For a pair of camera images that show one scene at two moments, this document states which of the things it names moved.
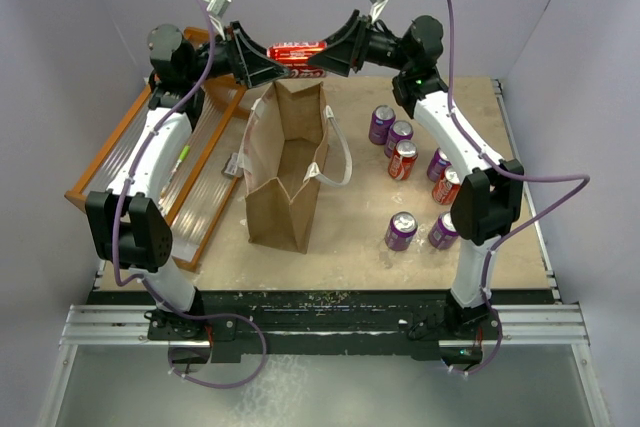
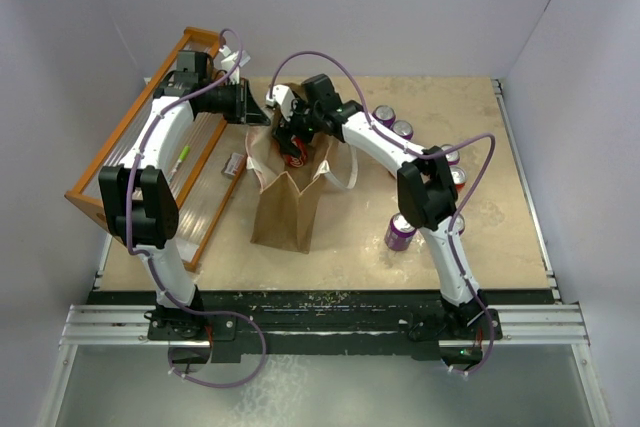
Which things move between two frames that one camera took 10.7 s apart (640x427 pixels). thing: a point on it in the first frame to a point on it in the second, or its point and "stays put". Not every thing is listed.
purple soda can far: (382, 117) stays put
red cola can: (295, 53) to (300, 159)
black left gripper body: (225, 59) to (229, 101)
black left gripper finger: (255, 63) to (253, 114)
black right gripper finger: (335, 58) to (283, 137)
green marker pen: (181, 158) stays put
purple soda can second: (400, 130) stays put
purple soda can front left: (400, 231) stays put
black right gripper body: (377, 47) to (305, 121)
